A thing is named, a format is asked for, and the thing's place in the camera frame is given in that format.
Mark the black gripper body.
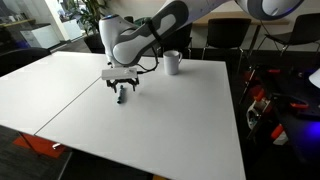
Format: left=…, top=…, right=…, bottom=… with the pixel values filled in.
left=105, top=77, right=140, bottom=89

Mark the white ceramic mug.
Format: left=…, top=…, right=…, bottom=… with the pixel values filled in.
left=162, top=49, right=184, bottom=76

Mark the green bin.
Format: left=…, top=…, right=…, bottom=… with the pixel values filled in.
left=134, top=16, right=149, bottom=26

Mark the green potted plant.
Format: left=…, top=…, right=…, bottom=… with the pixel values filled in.
left=57, top=0, right=111, bottom=34

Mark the metal table leg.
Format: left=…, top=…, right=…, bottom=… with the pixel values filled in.
left=52, top=142, right=74, bottom=180

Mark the white low cabinet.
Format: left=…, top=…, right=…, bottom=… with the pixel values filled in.
left=19, top=23, right=61, bottom=50

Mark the blue bin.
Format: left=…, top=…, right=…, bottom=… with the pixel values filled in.
left=15, top=39, right=30, bottom=50

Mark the white grey round device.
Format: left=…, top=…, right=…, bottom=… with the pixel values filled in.
left=245, top=99, right=272, bottom=130

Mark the orange black bar clamp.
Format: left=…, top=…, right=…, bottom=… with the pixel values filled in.
left=251, top=85, right=268, bottom=104
left=271, top=93, right=311, bottom=112
left=248, top=65, right=282, bottom=76
left=269, top=123, right=288, bottom=146

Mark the light wooden table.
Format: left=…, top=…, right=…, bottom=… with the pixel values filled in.
left=192, top=9, right=290, bottom=58

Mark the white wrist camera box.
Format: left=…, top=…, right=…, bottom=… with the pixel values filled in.
left=100, top=67, right=140, bottom=81

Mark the black robot wrist cable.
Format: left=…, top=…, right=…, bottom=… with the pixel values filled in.
left=136, top=18, right=161, bottom=74

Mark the orange table base plate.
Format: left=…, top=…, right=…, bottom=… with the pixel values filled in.
left=12, top=132, right=68, bottom=159

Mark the wooden wall shelf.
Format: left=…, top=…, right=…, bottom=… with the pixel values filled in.
left=0, top=18, right=36, bottom=29

